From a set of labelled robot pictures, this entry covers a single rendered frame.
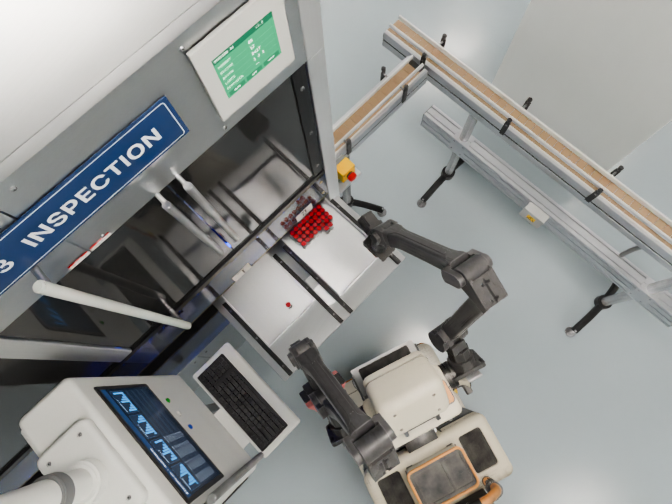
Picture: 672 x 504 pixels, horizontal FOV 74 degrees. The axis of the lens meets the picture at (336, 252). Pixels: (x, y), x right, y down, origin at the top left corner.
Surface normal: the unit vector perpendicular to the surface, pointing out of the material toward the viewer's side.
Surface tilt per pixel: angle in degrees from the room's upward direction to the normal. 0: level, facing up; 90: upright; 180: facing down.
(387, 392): 42
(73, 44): 0
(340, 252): 0
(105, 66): 0
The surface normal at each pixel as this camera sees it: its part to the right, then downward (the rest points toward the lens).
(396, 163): -0.04, -0.25
